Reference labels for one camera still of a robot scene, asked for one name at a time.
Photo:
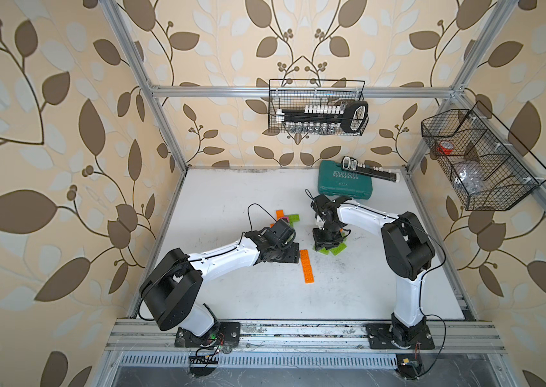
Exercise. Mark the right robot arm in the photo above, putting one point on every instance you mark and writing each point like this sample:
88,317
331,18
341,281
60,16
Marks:
408,249

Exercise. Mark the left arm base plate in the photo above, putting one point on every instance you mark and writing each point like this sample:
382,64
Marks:
223,334

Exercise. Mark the aluminium front rail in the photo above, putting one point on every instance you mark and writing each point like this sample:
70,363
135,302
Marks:
450,337

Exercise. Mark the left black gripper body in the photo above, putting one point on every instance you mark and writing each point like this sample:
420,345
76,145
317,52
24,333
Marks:
287,252

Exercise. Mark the socket rail in basket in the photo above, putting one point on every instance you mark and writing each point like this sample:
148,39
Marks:
348,118

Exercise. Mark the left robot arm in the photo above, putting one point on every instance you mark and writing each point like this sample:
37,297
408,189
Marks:
170,291

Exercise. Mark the green tool case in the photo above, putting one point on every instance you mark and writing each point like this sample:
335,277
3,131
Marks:
333,180

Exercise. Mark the red tape roll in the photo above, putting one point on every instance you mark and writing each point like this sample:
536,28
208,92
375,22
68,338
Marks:
445,148

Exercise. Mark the right wire basket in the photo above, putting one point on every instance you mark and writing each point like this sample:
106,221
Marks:
510,168

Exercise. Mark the orange brick top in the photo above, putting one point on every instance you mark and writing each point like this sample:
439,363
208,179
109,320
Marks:
304,257

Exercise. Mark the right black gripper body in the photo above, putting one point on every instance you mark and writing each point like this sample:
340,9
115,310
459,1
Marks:
327,235

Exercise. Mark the clear plastic bag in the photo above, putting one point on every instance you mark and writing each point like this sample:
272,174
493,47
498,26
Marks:
468,178

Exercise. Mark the back wire basket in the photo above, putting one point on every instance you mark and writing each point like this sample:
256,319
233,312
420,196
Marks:
296,93

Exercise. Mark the socket rail on case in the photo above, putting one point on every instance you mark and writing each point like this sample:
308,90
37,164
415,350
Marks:
351,164

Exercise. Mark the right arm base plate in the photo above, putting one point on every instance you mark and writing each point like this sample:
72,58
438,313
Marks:
396,335

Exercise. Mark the wire basket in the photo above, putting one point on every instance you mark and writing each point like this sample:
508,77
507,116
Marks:
510,168
296,93

